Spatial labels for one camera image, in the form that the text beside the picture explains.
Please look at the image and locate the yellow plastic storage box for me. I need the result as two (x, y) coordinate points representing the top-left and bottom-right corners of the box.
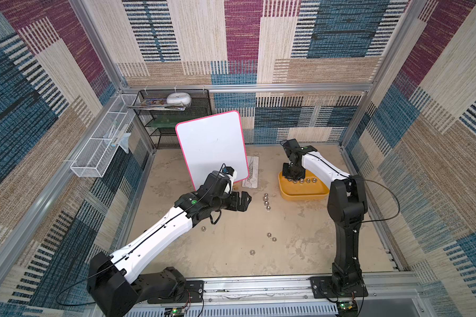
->
(278, 171), (329, 201)

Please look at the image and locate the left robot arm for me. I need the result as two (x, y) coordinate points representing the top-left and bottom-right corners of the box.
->
(83, 165), (252, 316)

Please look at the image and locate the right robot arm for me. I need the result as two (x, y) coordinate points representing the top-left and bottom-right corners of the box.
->
(280, 139), (368, 303)

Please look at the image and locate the white ruler package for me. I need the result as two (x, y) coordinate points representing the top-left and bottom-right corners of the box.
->
(242, 156), (259, 188)

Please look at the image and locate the pink framed whiteboard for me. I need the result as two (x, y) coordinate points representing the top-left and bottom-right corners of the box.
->
(175, 110), (249, 189)

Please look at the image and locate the white round device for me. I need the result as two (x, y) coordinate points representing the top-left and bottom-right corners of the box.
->
(166, 92), (192, 106)

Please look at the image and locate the magazine on shelf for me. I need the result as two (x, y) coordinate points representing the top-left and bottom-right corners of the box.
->
(128, 99), (191, 111)

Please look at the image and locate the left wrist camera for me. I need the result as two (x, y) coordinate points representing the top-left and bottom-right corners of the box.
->
(221, 166), (237, 194)

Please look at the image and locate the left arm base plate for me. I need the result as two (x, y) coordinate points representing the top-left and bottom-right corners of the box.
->
(157, 280), (205, 304)

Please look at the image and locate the black wire shelf rack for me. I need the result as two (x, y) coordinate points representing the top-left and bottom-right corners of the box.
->
(133, 89), (212, 149)

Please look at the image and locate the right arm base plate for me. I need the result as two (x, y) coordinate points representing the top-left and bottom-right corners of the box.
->
(309, 276), (369, 299)

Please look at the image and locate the white wire wall basket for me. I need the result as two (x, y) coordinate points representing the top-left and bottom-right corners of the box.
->
(70, 95), (136, 178)

